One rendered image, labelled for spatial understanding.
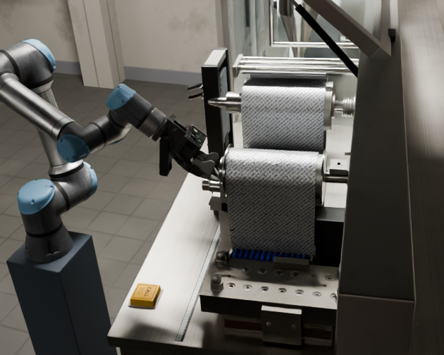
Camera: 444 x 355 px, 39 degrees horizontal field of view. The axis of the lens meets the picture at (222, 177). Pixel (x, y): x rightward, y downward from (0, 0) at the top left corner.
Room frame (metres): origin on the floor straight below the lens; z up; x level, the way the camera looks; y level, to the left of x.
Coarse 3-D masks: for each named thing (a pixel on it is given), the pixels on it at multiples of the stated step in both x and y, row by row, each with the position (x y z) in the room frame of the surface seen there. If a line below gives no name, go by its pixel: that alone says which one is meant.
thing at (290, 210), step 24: (240, 192) 1.38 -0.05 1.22; (264, 192) 1.36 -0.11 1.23; (288, 192) 1.34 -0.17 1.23; (312, 192) 1.33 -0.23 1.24; (240, 216) 1.38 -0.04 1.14; (264, 216) 1.36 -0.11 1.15; (288, 216) 1.34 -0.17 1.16; (312, 216) 1.33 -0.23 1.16; (240, 240) 1.38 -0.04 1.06; (264, 240) 1.36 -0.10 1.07; (288, 240) 1.34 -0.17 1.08; (312, 240) 1.33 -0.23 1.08
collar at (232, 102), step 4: (228, 92) 1.70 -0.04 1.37; (232, 92) 1.70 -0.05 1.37; (236, 92) 1.70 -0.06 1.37; (240, 92) 1.70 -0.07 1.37; (228, 96) 1.68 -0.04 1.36; (232, 96) 1.68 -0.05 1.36; (236, 96) 1.68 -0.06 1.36; (240, 96) 1.68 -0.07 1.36; (228, 100) 1.68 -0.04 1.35; (232, 100) 1.67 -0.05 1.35; (236, 100) 1.67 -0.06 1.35; (240, 100) 1.67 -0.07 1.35; (228, 104) 1.67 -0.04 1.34; (232, 104) 1.67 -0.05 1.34; (236, 104) 1.66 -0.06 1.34; (240, 104) 1.66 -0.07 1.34; (228, 108) 1.67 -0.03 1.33; (232, 108) 1.67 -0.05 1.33; (236, 108) 1.66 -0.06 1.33; (240, 108) 1.66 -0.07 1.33; (228, 112) 1.68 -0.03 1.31; (232, 112) 1.67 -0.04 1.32; (236, 112) 1.67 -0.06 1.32; (240, 112) 1.67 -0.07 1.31
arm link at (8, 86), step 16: (0, 64) 1.68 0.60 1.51; (0, 80) 1.62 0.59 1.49; (16, 80) 1.65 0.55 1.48; (0, 96) 1.60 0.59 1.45; (16, 96) 1.57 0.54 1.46; (32, 96) 1.57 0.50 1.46; (16, 112) 1.56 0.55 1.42; (32, 112) 1.52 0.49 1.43; (48, 112) 1.51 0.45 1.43; (48, 128) 1.48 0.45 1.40; (64, 128) 1.46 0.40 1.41; (80, 128) 1.46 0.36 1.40; (96, 128) 1.47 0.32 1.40; (64, 144) 1.40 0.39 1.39; (80, 144) 1.41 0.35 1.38; (96, 144) 1.44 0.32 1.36; (64, 160) 1.42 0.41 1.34
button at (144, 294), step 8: (136, 288) 1.37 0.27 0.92; (144, 288) 1.37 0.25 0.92; (152, 288) 1.36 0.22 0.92; (160, 288) 1.37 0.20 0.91; (136, 296) 1.33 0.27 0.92; (144, 296) 1.33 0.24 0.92; (152, 296) 1.33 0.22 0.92; (136, 304) 1.32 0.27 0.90; (144, 304) 1.32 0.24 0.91; (152, 304) 1.31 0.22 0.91
